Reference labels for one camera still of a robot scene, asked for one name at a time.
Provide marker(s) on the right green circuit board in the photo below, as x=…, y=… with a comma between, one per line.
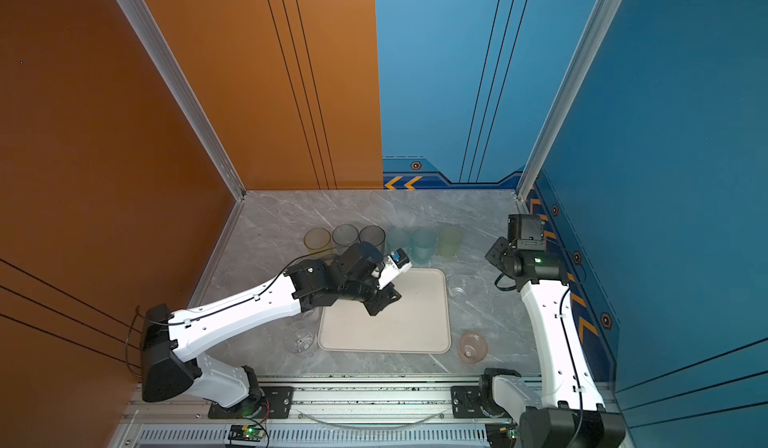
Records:
x=502, y=435

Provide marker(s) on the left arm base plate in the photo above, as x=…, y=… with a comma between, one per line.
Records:
x=275, y=403

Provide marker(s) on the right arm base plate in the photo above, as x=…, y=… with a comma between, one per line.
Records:
x=470, y=402

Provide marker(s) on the left green circuit board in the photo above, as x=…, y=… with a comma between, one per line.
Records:
x=246, y=435

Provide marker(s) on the clear faceted glass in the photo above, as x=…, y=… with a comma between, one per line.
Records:
x=300, y=339

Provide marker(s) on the aluminium corner post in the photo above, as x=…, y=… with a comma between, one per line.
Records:
x=593, y=35
x=154, y=43

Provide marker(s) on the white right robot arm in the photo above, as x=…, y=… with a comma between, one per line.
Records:
x=568, y=410

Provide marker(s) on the clear small glass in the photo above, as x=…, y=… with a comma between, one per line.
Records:
x=460, y=287

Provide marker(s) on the light green tall cup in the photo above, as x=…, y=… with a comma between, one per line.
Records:
x=449, y=241

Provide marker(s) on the dark grey tall cup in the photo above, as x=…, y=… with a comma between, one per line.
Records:
x=374, y=235

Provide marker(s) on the blue-grey tall plastic cup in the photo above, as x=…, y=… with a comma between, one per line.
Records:
x=344, y=236

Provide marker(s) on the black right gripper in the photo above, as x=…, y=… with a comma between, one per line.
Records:
x=493, y=254

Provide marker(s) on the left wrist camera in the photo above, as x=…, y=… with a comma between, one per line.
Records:
x=394, y=264

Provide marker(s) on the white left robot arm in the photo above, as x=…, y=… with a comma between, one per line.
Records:
x=174, y=344

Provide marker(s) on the teal tall cup left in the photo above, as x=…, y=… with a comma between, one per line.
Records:
x=398, y=239

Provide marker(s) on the white rectangular tray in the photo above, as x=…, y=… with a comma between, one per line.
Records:
x=416, y=324

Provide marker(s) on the teal tall cup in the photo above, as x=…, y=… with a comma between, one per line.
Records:
x=423, y=245
x=398, y=239

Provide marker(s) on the yellow tall plastic cup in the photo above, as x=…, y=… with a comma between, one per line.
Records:
x=319, y=243

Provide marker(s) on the right aluminium corner post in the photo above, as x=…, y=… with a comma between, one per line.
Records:
x=593, y=35

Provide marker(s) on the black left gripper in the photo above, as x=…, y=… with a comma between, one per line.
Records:
x=385, y=299

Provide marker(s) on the teal tall cup right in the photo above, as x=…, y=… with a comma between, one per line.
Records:
x=423, y=245

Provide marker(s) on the left aluminium corner post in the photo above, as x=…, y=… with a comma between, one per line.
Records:
x=154, y=43

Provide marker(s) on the green circuit board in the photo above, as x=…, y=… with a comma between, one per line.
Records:
x=502, y=435
x=246, y=435

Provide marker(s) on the aluminium frame rail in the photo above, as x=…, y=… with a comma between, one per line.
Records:
x=332, y=399

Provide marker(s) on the pink small glass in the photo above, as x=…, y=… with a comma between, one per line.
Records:
x=472, y=348

